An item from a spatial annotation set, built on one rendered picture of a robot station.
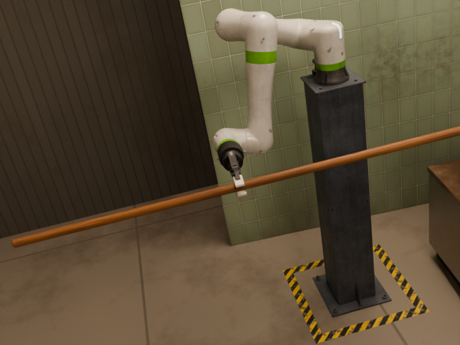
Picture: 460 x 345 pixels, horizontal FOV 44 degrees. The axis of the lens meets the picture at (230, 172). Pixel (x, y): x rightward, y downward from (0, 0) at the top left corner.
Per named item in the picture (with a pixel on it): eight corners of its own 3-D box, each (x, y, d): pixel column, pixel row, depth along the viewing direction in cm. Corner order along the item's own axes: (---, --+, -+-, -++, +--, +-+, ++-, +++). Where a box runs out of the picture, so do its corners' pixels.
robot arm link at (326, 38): (323, 57, 254) (319, 15, 245) (352, 62, 243) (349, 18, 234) (304, 68, 247) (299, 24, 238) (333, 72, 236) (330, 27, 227)
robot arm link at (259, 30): (259, 9, 216) (236, 11, 208) (285, 11, 207) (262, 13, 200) (259, 57, 223) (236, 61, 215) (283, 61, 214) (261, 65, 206)
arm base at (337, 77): (302, 70, 263) (300, 57, 260) (333, 62, 264) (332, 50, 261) (321, 88, 240) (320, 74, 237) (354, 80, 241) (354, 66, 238)
